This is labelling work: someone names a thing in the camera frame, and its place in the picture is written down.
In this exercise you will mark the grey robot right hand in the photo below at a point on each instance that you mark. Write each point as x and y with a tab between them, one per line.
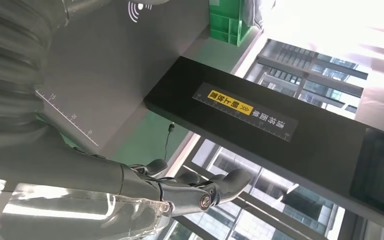
62	175

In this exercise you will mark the black inbound scanner machine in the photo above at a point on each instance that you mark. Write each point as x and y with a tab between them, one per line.
311	155

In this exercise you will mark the ruler label with yellow sticker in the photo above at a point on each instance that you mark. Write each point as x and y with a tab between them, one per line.
245	111

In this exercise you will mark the glass window with dark frames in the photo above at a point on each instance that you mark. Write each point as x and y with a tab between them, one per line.
278	205

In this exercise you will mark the green plastic crate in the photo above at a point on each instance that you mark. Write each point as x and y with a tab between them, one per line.
226	23

